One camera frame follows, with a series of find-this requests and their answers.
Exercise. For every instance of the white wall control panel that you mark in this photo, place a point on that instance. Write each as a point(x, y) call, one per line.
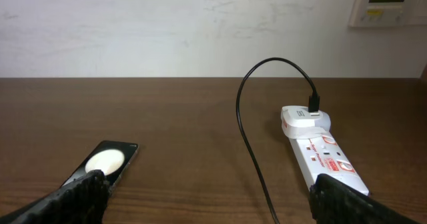
point(387, 13)

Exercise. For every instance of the white power strip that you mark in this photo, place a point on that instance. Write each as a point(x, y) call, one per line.
point(323, 155)

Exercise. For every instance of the white charger plug adapter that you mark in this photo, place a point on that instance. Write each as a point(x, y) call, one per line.
point(299, 123)

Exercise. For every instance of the black smartphone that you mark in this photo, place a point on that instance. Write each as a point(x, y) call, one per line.
point(111, 157)

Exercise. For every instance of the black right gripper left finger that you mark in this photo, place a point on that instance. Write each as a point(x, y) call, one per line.
point(84, 200)

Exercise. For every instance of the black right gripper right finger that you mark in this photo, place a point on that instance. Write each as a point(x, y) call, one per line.
point(333, 202)

